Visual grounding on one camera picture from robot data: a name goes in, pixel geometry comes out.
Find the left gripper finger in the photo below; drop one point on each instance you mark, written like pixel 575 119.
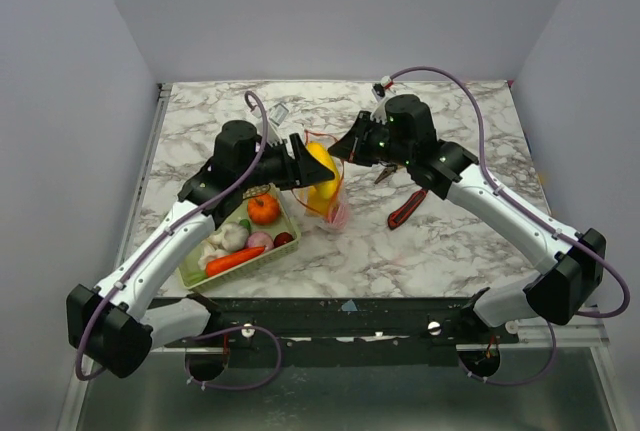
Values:
pixel 319 165
pixel 291 183

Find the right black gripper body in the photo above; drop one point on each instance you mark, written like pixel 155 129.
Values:
pixel 366 133

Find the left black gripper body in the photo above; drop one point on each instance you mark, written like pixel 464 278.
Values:
pixel 271 167

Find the yellow mango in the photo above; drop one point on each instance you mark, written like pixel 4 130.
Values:
pixel 321 194

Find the clear zip top bag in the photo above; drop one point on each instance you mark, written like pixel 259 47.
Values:
pixel 300 195

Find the red bell pepper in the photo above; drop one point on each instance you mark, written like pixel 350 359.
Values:
pixel 338 215

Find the pink purple onion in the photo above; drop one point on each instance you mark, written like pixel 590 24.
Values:
pixel 260 239

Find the white mushroom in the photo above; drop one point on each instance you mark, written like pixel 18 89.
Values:
pixel 230 237

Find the white garlic bulb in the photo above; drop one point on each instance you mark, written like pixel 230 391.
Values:
pixel 208 254

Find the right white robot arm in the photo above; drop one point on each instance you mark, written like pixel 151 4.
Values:
pixel 564 260

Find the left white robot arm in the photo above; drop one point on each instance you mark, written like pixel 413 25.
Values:
pixel 105 322

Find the small orange pumpkin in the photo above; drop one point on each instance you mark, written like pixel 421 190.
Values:
pixel 263 210

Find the green plastic basket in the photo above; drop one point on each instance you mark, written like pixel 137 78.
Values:
pixel 193 278

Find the dark red plum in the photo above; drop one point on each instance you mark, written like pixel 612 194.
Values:
pixel 283 238

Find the red black utility knife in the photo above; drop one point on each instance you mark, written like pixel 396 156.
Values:
pixel 399 216

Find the orange carrot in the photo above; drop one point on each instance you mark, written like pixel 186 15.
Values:
pixel 230 261

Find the yellow handled pliers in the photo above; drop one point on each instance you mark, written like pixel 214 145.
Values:
pixel 388 170

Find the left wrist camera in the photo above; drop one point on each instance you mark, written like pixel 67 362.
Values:
pixel 276 116

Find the aluminium frame rail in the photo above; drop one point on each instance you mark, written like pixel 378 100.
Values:
pixel 134 204

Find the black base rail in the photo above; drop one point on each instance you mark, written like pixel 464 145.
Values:
pixel 342 332

